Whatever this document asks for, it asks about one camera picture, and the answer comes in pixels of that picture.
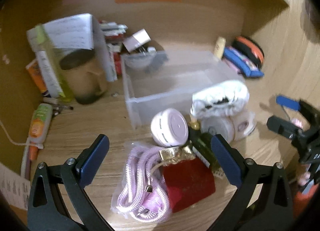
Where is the brown ceramic mug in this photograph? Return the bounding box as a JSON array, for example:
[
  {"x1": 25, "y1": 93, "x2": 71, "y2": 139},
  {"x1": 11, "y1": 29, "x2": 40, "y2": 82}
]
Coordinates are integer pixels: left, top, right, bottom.
[{"x1": 59, "y1": 49, "x2": 108, "y2": 104}]

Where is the cream small lotion bottle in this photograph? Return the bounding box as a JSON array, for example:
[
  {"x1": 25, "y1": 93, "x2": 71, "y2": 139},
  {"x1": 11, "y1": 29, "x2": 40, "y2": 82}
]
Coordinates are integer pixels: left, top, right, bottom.
[{"x1": 213, "y1": 37, "x2": 226, "y2": 59}]

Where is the yellow-green tall bottle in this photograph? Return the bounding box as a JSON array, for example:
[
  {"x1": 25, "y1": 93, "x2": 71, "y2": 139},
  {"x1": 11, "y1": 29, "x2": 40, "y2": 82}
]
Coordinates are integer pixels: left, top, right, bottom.
[{"x1": 35, "y1": 24, "x2": 73, "y2": 103}]

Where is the white receipt paper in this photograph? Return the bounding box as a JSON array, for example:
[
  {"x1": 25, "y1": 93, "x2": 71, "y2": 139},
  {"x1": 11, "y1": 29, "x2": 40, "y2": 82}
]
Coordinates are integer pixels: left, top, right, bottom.
[{"x1": 0, "y1": 163, "x2": 30, "y2": 210}]

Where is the white round case with logo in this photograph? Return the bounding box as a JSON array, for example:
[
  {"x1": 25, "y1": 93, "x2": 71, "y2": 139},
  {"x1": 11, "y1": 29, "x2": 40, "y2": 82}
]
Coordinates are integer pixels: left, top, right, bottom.
[{"x1": 201, "y1": 110, "x2": 257, "y2": 143}]

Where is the white round cream jar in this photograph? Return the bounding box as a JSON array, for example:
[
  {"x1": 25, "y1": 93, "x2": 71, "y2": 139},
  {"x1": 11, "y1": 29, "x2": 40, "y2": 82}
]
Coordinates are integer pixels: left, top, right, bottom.
[{"x1": 150, "y1": 108, "x2": 189, "y2": 148}]

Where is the stack of books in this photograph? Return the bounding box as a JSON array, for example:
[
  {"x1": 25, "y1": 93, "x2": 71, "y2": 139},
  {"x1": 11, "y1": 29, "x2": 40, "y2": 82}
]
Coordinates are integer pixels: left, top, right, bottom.
[{"x1": 99, "y1": 20, "x2": 128, "y2": 79}]

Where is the orange booklet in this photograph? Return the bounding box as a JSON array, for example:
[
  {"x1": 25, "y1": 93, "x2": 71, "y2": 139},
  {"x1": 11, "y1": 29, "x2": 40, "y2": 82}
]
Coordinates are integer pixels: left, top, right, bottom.
[{"x1": 25, "y1": 59, "x2": 49, "y2": 97}]

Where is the small bowl with trinkets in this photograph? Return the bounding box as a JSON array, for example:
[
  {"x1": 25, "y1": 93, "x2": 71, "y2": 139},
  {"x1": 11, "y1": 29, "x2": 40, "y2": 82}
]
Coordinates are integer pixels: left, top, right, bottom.
[{"x1": 121, "y1": 46, "x2": 169, "y2": 73}]

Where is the dark green glass bottle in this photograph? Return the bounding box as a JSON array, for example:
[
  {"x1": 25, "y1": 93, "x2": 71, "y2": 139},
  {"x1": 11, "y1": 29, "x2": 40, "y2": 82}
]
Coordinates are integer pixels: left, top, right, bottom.
[{"x1": 188, "y1": 121, "x2": 224, "y2": 178}]

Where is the orange green tube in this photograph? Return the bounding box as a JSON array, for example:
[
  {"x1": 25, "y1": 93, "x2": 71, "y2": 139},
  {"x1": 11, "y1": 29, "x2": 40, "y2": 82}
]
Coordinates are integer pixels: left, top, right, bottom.
[{"x1": 28, "y1": 103, "x2": 53, "y2": 149}]

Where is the white fluffy cloth bundle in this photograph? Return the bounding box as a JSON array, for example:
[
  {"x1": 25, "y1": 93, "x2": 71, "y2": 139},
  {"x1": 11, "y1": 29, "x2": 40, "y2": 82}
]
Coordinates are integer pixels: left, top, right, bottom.
[{"x1": 190, "y1": 80, "x2": 249, "y2": 119}]

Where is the small white pink box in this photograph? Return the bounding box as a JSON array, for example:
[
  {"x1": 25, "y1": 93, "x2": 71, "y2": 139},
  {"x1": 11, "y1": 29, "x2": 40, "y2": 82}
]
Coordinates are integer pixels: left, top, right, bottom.
[{"x1": 123, "y1": 29, "x2": 151, "y2": 52}]

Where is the white printed paper sheet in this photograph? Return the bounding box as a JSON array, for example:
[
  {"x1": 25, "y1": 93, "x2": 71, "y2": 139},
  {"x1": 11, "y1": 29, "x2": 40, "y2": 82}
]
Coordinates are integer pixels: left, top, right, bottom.
[{"x1": 27, "y1": 13, "x2": 116, "y2": 82}]

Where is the blue pencil pouch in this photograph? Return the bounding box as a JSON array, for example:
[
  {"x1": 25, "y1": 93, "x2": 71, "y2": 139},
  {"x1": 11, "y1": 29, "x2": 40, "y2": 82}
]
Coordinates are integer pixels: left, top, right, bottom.
[{"x1": 223, "y1": 47, "x2": 264, "y2": 78}]

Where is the clear plastic storage bin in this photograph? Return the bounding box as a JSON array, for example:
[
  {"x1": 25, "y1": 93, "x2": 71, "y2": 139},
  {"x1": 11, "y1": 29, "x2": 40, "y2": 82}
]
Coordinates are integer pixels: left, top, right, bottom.
[{"x1": 121, "y1": 50, "x2": 244, "y2": 129}]

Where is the red velvet pouch gold top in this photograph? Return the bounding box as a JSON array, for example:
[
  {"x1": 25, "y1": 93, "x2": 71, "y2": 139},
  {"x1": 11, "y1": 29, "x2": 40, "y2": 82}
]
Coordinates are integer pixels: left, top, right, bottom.
[{"x1": 159, "y1": 146, "x2": 216, "y2": 213}]

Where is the pink braided rope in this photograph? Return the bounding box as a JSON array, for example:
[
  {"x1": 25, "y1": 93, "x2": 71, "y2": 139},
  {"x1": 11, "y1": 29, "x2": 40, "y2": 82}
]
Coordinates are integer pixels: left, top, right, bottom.
[{"x1": 111, "y1": 142, "x2": 172, "y2": 224}]

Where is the black orange round case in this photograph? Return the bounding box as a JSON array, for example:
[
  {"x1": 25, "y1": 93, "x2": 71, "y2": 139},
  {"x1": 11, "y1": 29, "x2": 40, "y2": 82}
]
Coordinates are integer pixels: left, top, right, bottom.
[{"x1": 232, "y1": 36, "x2": 265, "y2": 69}]

